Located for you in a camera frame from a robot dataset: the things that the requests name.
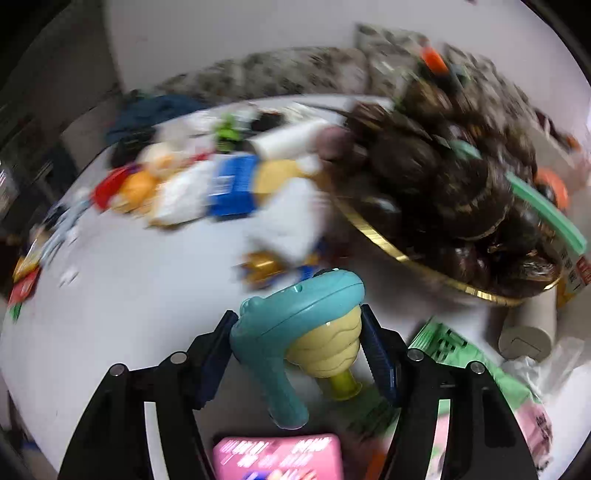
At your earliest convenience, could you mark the orange cap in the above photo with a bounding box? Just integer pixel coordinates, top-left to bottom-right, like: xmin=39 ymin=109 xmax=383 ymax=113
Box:
xmin=420 ymin=46 xmax=448 ymax=75

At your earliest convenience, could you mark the pink packet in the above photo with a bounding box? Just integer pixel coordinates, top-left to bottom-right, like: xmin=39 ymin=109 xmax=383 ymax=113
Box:
xmin=429 ymin=401 xmax=555 ymax=480

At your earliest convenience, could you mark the blue box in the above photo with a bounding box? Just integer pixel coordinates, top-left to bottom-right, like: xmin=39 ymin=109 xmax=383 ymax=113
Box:
xmin=208 ymin=154 xmax=259 ymax=217

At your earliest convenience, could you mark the orange plush toy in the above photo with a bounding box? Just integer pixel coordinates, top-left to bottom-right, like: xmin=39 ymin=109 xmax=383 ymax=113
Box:
xmin=113 ymin=143 xmax=176 ymax=213

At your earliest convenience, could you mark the pink box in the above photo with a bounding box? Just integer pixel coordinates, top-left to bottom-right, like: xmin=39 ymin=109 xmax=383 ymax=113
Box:
xmin=212 ymin=433 xmax=345 ymax=480

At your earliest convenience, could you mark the white paper roll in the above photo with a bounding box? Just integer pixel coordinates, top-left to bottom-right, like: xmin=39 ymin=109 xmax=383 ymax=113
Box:
xmin=252 ymin=117 xmax=326 ymax=160

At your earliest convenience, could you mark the clear plastic bag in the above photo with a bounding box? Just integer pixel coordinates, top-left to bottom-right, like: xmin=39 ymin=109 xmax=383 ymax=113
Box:
xmin=503 ymin=337 xmax=587 ymax=407

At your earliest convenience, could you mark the floral sofa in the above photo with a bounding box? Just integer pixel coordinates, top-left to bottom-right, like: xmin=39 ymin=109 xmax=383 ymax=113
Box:
xmin=152 ymin=23 xmax=555 ymax=134

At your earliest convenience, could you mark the blue cloth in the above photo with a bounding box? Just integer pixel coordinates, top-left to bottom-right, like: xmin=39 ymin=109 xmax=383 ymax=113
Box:
xmin=106 ymin=95 xmax=208 ymax=144

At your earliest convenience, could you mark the white cylinder bottle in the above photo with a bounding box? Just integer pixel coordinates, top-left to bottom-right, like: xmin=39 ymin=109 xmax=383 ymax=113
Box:
xmin=498 ymin=291 xmax=557 ymax=361

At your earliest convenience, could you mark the white cloth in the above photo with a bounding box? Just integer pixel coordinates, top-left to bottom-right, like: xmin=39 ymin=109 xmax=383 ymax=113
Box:
xmin=247 ymin=178 xmax=328 ymax=259

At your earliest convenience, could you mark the green toy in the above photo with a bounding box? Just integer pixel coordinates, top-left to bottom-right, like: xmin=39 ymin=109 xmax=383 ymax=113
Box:
xmin=212 ymin=115 xmax=243 ymax=153

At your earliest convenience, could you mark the teal toy gun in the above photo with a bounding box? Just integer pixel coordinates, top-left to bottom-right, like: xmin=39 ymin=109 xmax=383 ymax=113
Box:
xmin=229 ymin=269 xmax=365 ymax=430

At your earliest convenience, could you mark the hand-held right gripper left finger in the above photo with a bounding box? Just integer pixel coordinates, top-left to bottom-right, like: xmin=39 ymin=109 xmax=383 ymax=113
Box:
xmin=58 ymin=310 xmax=238 ymax=480

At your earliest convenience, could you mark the tray of brown chocolates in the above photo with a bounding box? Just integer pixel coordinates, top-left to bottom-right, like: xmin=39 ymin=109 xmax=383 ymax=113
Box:
xmin=323 ymin=83 xmax=564 ymax=305

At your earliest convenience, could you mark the gold blue toy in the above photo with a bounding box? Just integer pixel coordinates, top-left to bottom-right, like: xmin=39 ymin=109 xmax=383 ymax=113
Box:
xmin=238 ymin=251 xmax=324 ymax=287

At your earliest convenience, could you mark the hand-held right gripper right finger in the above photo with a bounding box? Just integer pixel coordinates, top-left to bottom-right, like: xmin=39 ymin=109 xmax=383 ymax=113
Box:
xmin=359 ymin=305 xmax=539 ymax=480

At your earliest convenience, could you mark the white packet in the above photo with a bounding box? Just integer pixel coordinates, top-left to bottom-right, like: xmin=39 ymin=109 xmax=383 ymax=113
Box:
xmin=148 ymin=161 xmax=222 ymax=227

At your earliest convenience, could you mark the yellow red snack packet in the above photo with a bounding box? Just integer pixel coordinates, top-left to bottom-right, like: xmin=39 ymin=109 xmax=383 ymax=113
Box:
xmin=14 ymin=235 xmax=47 ymax=282

